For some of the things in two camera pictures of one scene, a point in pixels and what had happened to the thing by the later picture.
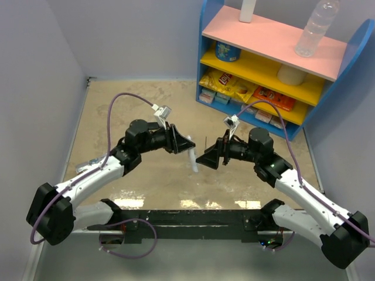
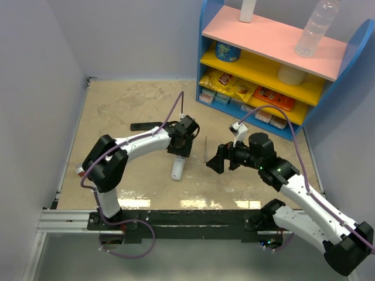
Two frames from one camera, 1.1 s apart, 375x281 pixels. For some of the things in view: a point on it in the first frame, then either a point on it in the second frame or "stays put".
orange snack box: x=278 y=99 stays put
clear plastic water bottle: x=323 y=14 stays put
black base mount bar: x=187 y=226 stays put
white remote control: x=193 y=157 to x=177 y=170
